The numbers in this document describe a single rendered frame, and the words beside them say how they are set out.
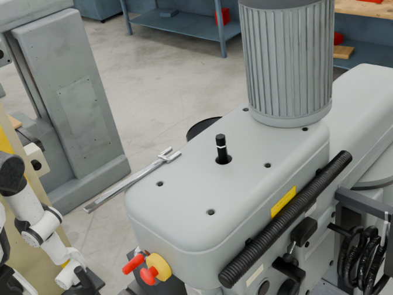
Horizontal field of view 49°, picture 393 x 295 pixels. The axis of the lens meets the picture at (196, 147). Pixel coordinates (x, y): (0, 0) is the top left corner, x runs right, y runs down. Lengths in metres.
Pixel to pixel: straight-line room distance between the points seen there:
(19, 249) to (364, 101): 2.25
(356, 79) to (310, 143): 0.54
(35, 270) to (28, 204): 1.59
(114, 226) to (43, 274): 0.79
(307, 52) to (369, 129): 0.44
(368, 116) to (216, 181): 0.58
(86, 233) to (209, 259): 2.93
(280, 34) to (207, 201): 0.36
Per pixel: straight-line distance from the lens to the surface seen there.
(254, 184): 0.86
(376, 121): 1.33
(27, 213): 1.55
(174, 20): 7.00
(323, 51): 0.96
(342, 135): 1.21
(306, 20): 0.90
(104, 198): 0.90
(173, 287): 1.78
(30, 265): 3.05
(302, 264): 1.21
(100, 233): 3.65
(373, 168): 1.42
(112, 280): 3.29
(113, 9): 8.41
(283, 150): 0.94
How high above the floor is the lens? 2.46
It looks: 35 degrees down
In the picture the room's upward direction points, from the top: 11 degrees counter-clockwise
